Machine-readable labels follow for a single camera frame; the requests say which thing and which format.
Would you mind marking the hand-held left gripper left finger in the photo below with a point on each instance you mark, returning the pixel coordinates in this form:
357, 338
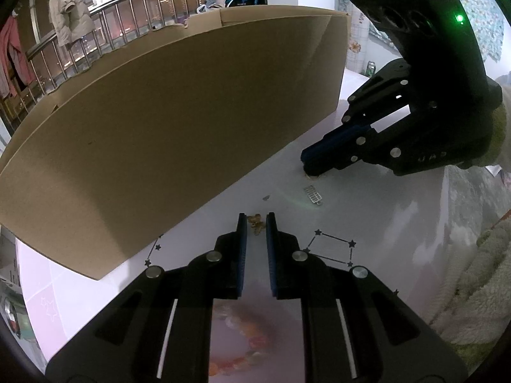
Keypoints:
240, 255

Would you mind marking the green drink can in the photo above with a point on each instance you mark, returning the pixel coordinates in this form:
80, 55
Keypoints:
371, 70

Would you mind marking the small silver comb pendant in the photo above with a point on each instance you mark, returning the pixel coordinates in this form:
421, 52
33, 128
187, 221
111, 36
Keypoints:
312, 194

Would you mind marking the fluffy cream cloth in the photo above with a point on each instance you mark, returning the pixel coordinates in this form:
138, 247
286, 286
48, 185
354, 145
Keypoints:
479, 279

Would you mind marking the pink hanging garment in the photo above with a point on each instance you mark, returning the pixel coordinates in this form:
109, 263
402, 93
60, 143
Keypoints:
14, 52

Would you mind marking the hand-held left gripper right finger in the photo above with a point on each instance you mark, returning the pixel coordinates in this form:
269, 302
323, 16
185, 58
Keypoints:
271, 255

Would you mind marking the brown cardboard box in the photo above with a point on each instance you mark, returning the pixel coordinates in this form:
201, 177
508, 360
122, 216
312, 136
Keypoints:
179, 127

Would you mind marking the teal patterned curtain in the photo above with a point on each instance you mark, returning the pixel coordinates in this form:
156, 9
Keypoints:
485, 20

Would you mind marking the beige hanging coat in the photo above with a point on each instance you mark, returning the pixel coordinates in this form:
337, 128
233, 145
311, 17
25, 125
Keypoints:
66, 8

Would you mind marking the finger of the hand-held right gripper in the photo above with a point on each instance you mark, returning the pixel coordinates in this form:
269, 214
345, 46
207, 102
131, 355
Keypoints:
343, 135
331, 159

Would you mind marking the metal balcony railing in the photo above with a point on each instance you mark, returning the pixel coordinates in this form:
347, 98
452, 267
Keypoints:
119, 28

